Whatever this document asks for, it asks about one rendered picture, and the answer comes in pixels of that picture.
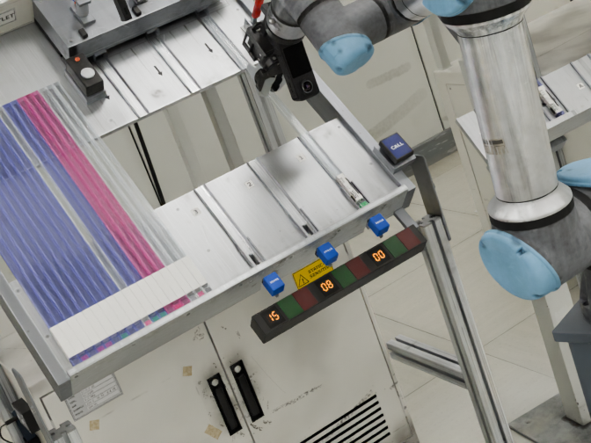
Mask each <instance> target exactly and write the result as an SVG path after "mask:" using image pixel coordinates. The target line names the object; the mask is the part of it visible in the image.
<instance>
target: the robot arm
mask: <svg viewBox="0 0 591 443"><path fill-rule="evenodd" d="M531 3H532V0H356V1H354V2H352V3H350V4H347V5H345V6H343V4H342V3H341V2H340V0H271V2H268V3H264V4H262V5H261V7H260V10H261V11H262V12H263V14H264V15H265V17H264V19H263V20H260V21H259V22H257V23H255V25H252V26H250V27H247V29H246V32H245V35H244V39H243V43H242V45H243V46H244V48H245V50H246V51H247V53H248V54H249V56H250V57H251V58H252V59H253V61H254V62H255V61H258V62H259V64H258V66H257V67H255V66H254V65H252V64H251V63H250V62H249V63H248V64H247V69H248V72H249V73H250V75H251V77H252V80H253V82H254V83H255V85H256V86H255V87H256V91H257V93H258V94H259V95H260V96H261V97H267V96H268V95H269V91H270V90H271V88H272V89H273V91H279V90H280V88H281V87H282V86H283V85H284V84H286V83H287V86H288V90H289V92H290V95H291V98H292V99H293V100H294V101H304V100H306V99H308V98H312V97H314V96H316V95H317V94H318V93H319V88H318V85H317V80H316V78H315V76H314V73H313V70H312V67H311V65H310V61H309V58H308V55H307V53H306V50H305V47H304V44H303V41H302V39H303V38H304V36H306V37H307V38H308V40H309V41H310V43H311V44H312V45H313V47H314V48H315V49H316V50H317V51H318V54H319V56H320V58H321V59H322V60H323V61H325V62H326V63H327V64H328V66H329V67H330V68H331V69H332V71H333V72H334V73H335V74H337V75H339V76H346V75H349V74H352V73H354V72H355V71H356V70H357V69H358V68H360V67H362V66H363V65H365V64H366V63H367V62H368V61H369V60H370V58H371V57H372V55H373V53H374V50H375V49H374V46H373V45H375V44H376V43H378V42H380V41H382V40H385V39H386V38H388V37H390V36H392V35H394V34H396V33H399V32H401V31H403V30H404V29H406V28H408V27H410V26H413V25H417V24H419V23H421V22H422V21H424V20H425V19H426V18H428V17H430V16H431V15H432V14H435V15H437V16H441V22H442V24H443V25H445V26H446V27H447V28H449V29H451V30H453V31H454V32H456V34H457V38H458V41H459V45H460V48H461V53H462V57H463V63H464V67H465V71H466V75H467V78H468V82H469V86H470V89H471V96H472V100H473V104H474V107H475V112H476V115H477V119H478V125H479V130H480V133H481V137H482V141H483V144H484V149H485V155H486V159H487V162H488V167H489V171H490V174H491V178H492V185H493V189H494V192H495V195H494V196H493V198H492V199H491V200H490V202H489V204H488V206H487V211H488V214H489V218H490V223H491V226H492V229H489V230H487V231H486V232H485V233H484V235H483V236H482V237H481V239H480V241H479V244H478V249H479V254H480V257H481V259H482V261H483V263H484V265H485V268H486V269H487V271H488V272H489V273H490V274H491V276H492V277H493V278H494V279H495V280H496V281H497V282H498V283H499V284H500V285H501V286H502V287H503V288H504V289H505V290H507V291H508V292H509V293H510V294H512V295H514V296H516V297H519V298H522V299H524V300H537V299H540V298H542V297H544V296H545V295H547V294H548V293H550V292H554V291H557V290H558V289H559V288H560V286H562V285H563V284H564V283H566V282H567V281H568V280H570V279H571V278H573V277H574V276H576V275H577V274H579V273H580V272H581V276H580V308H581V311H582V315H583V317H584V318H585V320H586V321H587V322H588V323H591V158H587V159H582V160H579V161H576V162H573V163H569V164H567V165H565V166H563V167H562V168H560V169H559V170H558V171H557V173H556V169H555V164H554V160H553V156H552V152H551V145H550V140H549V135H548V131H547V127H546V123H545V118H544V111H543V107H542V102H541V99H540V94H539V90H538V86H537V81H536V73H535V70H534V65H533V61H532V57H531V53H530V48H529V41H528V36H527V32H526V28H525V24H524V19H523V15H524V13H525V12H526V10H527V9H528V8H529V6H530V5H531ZM257 25H258V26H257ZM255 26H256V27H255ZM247 35H248V37H249V39H248V42H247V43H246V42H245V41H246V38H247ZM247 44H248V45H249V46H248V45H247ZM275 76H276V77H275ZM271 85H272V86H271Z"/></svg>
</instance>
